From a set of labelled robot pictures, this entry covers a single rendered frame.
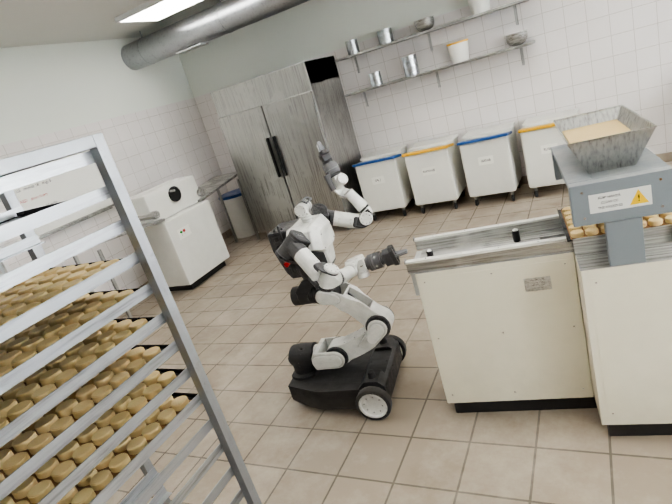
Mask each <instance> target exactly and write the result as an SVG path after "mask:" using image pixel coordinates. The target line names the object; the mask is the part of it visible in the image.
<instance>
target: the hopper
mask: <svg viewBox="0 0 672 504"><path fill-rule="evenodd" d="M552 121H553V122H554V124H555V126H556V127H557V129H558V131H559V133H560V134H561V136H562V138H563V139H564V141H565V143H566V144H567V146H568V147H569V148H570V150H571V151H572V152H573V154H574V155H575V156H576V158H577V159H578V160H579V162H580V163H581V164H582V166H583V167H584V168H585V170H586V171H587V172H588V174H590V173H595V172H600V171H605V170H611V169H616V168H621V167H626V166H632V165H636V164H637V162H638V160H639V158H640V156H641V154H642V153H643V151H644V149H645V147H646V145H647V143H648V141H649V140H650V138H651V136H652V134H653V132H654V130H655V128H656V127H657V125H656V124H654V123H652V122H651V121H649V120H647V119H646V118H644V117H642V116H641V115H639V114H637V113H636V112H634V111H632V110H631V109H629V108H628V107H626V106H624V105H623V104H621V105H617V106H613V107H608V108H604V109H600V110H595V111H591V112H587V113H582V114H578V115H574V116H570V117H565V118H561V119H557V120H552Z"/></svg>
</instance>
